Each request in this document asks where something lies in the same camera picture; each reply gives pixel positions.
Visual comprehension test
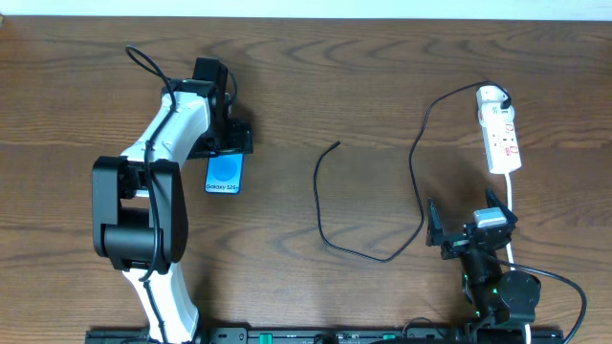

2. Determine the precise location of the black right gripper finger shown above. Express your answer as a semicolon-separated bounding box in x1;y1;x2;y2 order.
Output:
485;188;517;224
426;198;445;247

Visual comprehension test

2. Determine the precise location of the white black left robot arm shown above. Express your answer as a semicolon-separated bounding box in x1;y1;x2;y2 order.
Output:
92;57;253;343

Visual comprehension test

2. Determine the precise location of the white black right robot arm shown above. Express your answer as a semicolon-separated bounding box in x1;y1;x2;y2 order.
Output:
426;189;541;333

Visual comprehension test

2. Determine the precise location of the white power strip cord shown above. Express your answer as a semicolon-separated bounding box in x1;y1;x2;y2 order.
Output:
504;172;533;344

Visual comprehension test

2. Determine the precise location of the blue Galaxy smartphone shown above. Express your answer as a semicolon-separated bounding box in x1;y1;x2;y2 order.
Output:
205;154;244;195

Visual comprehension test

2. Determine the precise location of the white usb charger adapter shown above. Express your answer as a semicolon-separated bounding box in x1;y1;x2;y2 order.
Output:
476;85;515;128

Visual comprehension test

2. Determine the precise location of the white power strip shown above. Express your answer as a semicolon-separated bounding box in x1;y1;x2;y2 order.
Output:
478;103;522;175

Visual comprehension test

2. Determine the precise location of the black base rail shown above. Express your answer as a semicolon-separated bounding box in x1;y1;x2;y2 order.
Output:
84;324;564;344

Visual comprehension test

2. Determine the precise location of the black usb charging cable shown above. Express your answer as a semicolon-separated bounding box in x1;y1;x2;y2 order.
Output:
313;79;514;264

